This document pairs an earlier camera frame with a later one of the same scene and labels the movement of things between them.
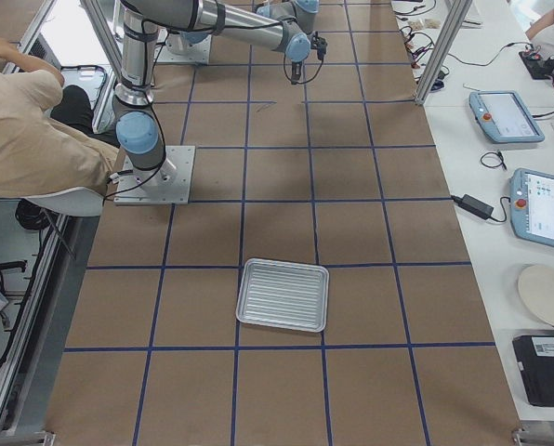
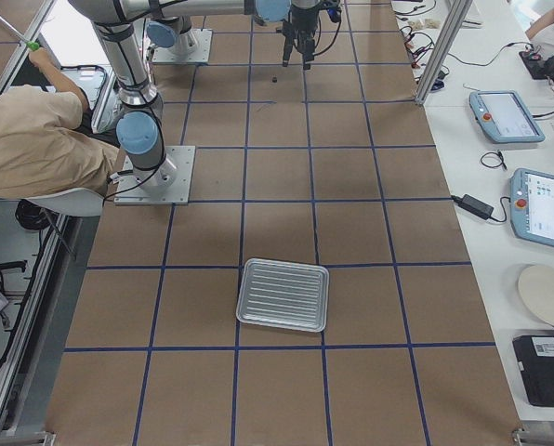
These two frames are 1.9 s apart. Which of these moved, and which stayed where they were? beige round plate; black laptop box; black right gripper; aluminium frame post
Moved: black right gripper
Stayed: beige round plate; aluminium frame post; black laptop box
